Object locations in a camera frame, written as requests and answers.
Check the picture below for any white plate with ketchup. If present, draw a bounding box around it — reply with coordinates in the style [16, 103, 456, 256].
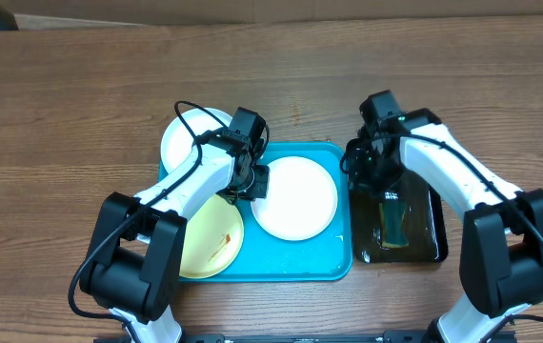
[160, 108, 231, 173]

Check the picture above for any yellow plate with ketchup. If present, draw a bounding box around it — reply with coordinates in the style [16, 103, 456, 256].
[179, 195, 245, 279]

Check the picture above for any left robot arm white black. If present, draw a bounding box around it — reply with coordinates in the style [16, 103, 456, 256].
[68, 137, 269, 342]

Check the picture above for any teal plastic tray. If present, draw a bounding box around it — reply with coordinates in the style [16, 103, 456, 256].
[180, 142, 353, 282]

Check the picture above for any green yellow sponge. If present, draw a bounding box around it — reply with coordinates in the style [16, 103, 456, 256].
[379, 200, 409, 249]

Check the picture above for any black water tray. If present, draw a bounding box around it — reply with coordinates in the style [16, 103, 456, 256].
[349, 169, 449, 263]

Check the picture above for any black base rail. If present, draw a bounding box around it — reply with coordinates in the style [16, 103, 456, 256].
[92, 329, 518, 343]

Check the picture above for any cardboard panel at back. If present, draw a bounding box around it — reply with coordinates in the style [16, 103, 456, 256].
[1, 0, 543, 25]

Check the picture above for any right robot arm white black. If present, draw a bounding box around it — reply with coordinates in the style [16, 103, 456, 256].
[339, 109, 543, 342]

